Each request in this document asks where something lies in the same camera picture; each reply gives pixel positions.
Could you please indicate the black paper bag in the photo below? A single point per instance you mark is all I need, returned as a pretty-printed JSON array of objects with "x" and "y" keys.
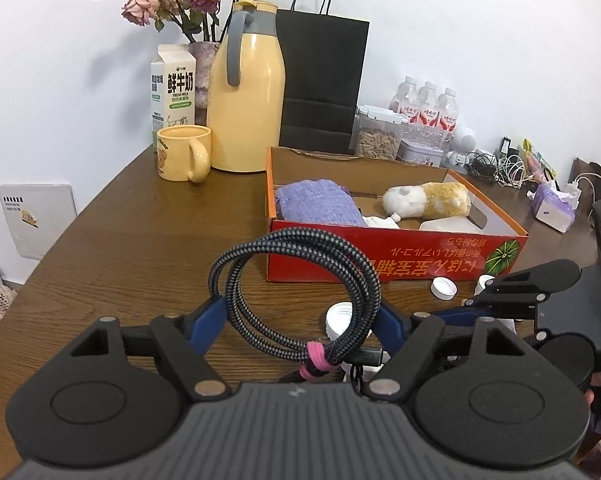
[{"x": 320, "y": 85}]

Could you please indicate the yellow thermos jug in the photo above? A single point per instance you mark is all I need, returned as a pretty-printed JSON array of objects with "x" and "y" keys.
[{"x": 250, "y": 110}]

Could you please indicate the white and yellow plush toy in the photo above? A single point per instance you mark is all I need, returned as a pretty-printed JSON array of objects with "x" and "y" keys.
[{"x": 445, "y": 200}]

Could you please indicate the white charger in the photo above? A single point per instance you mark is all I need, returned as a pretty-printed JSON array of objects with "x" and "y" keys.
[{"x": 577, "y": 192}]

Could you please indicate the water bottle with red label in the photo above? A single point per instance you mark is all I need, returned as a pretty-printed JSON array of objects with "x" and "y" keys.
[
  {"x": 406, "y": 95},
  {"x": 446, "y": 115},
  {"x": 427, "y": 105}
]

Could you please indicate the printed tin box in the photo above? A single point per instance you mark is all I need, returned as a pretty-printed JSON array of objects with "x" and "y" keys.
[{"x": 420, "y": 152}]

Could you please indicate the yellow mug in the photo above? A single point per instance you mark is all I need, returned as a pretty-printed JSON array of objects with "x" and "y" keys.
[{"x": 178, "y": 155}]

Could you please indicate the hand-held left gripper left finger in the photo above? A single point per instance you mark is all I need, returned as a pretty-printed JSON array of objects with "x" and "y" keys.
[{"x": 205, "y": 325}]

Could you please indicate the purple fabric pouch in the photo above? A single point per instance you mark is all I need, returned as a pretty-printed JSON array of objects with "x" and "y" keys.
[{"x": 315, "y": 200}]

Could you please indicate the white wall panel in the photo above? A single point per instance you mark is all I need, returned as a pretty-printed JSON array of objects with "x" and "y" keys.
[{"x": 35, "y": 220}]

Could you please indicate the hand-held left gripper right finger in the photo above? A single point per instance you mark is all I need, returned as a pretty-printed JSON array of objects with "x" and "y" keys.
[{"x": 393, "y": 325}]

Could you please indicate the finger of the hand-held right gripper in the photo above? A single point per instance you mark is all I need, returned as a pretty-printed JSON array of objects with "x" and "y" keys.
[
  {"x": 510, "y": 312},
  {"x": 535, "y": 280}
]

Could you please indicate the orange cardboard box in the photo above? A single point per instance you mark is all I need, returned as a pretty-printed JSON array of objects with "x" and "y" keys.
[{"x": 330, "y": 260}]

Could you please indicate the white milk carton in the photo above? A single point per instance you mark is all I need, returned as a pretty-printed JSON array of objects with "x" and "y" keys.
[{"x": 173, "y": 90}]

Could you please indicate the mottled flower vase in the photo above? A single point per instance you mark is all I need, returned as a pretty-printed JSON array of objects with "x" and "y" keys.
[{"x": 203, "y": 75}]

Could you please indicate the purple tissue pack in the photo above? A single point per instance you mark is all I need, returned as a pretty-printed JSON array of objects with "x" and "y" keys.
[{"x": 552, "y": 207}]

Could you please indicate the white robot toy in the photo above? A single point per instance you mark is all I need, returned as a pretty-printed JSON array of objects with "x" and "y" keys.
[{"x": 463, "y": 137}]

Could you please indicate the clear container of seeds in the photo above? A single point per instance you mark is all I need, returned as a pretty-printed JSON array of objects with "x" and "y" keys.
[{"x": 378, "y": 142}]

